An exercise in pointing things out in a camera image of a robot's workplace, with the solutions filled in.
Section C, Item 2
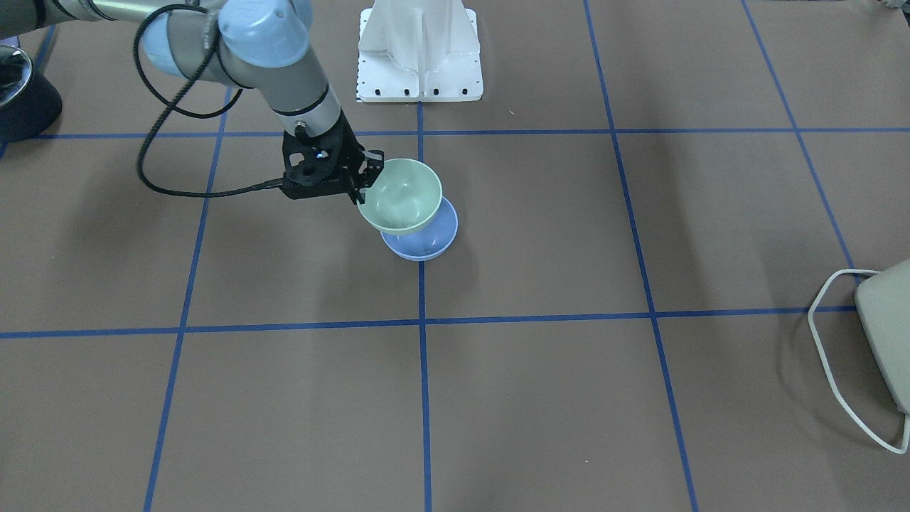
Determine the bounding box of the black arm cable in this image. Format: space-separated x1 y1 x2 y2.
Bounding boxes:
133 4 285 198

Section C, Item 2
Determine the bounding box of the green bowl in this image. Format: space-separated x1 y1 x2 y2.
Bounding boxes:
357 159 443 235

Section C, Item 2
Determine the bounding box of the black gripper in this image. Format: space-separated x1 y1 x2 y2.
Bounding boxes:
313 111 385 206

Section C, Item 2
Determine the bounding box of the dark blue saucepan with lid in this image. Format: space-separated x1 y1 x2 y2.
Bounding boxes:
1 38 63 144

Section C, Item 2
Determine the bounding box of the cream toaster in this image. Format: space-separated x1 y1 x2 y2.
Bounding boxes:
855 260 909 414

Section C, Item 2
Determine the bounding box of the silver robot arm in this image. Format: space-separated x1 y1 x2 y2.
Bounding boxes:
2 1 385 205

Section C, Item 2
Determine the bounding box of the blue bowl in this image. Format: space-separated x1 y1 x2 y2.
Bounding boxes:
381 196 459 262

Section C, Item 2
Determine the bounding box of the white toaster power cable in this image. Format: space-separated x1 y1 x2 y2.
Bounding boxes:
808 269 910 454

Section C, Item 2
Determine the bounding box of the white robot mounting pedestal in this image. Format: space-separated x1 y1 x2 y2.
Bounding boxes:
355 1 484 103

